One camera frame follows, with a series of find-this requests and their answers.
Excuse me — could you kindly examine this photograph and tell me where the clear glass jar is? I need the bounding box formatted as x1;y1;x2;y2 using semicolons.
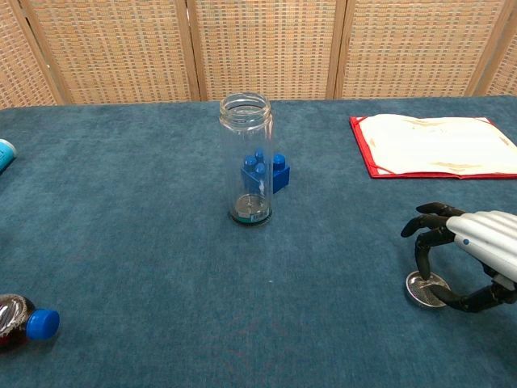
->
219;91;272;227

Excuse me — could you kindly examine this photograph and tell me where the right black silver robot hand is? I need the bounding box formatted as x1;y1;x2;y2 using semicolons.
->
400;201;517;314

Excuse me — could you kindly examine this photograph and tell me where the teal velvet tablecloth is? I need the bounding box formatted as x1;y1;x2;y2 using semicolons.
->
0;95;517;388

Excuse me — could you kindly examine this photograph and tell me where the blue plastic building block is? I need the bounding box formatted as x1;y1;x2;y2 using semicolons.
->
240;148;292;195

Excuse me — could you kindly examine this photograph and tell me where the open red folder white paper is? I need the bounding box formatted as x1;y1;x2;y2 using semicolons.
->
349;113;517;180

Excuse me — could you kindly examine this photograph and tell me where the cola bottle with blue cap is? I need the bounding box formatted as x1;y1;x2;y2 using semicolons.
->
0;293;61;355

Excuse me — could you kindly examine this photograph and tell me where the light blue tube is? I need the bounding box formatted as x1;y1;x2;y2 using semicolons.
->
0;138;18;175

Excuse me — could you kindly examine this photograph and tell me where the small metal strainer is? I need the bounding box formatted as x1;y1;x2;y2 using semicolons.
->
406;270;452;310

